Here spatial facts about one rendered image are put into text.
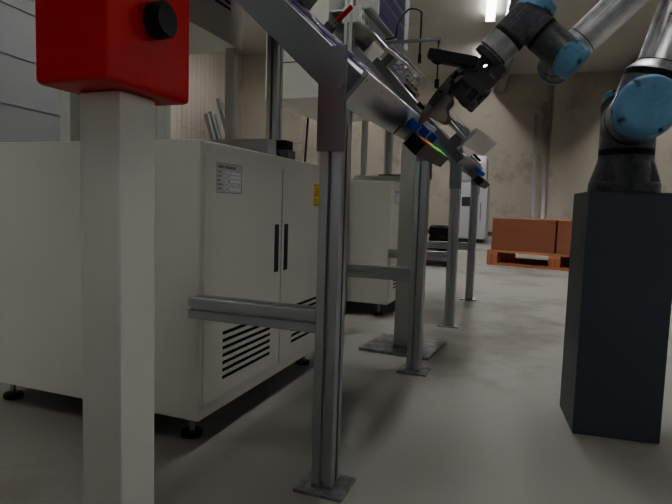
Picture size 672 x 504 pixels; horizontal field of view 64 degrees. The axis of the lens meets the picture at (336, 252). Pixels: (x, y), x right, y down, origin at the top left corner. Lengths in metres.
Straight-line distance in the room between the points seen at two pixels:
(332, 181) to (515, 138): 10.70
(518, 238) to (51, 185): 4.36
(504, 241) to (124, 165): 4.69
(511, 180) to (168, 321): 10.60
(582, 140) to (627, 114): 10.47
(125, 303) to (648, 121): 1.00
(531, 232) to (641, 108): 3.95
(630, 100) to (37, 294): 1.31
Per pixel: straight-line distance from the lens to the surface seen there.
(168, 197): 1.11
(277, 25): 1.03
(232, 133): 1.82
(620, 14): 1.43
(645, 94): 1.23
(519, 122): 11.59
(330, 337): 0.92
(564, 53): 1.27
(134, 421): 0.71
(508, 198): 11.45
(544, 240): 5.11
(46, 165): 1.33
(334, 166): 0.90
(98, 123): 0.67
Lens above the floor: 0.50
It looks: 5 degrees down
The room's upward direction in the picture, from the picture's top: 2 degrees clockwise
